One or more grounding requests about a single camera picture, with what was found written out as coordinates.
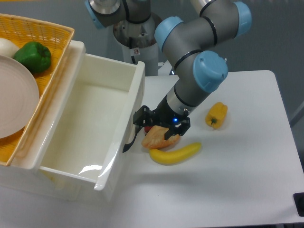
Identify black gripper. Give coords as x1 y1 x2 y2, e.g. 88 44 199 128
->
133 96 190 140

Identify white drawer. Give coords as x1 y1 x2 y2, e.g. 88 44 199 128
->
40 54 145 191

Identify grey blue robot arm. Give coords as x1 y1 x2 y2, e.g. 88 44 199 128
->
85 0 252 139

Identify white drawer cabinet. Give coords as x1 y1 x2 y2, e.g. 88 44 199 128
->
0 41 137 202

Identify red bell pepper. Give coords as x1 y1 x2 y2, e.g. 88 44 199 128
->
144 126 151 133

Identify yellow banana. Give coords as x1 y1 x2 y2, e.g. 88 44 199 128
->
149 142 202 165

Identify yellow bell pepper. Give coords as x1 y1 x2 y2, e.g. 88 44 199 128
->
205 102 228 129

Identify green bell pepper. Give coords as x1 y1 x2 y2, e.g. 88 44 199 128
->
13 41 51 74

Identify pink plate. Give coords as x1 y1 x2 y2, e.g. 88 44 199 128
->
0 56 39 138

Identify black corner object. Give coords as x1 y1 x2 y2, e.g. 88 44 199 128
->
293 192 304 217

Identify yellow woven basket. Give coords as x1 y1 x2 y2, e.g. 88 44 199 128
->
0 14 75 166

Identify white onion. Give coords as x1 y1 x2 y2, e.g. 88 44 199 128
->
0 38 19 58

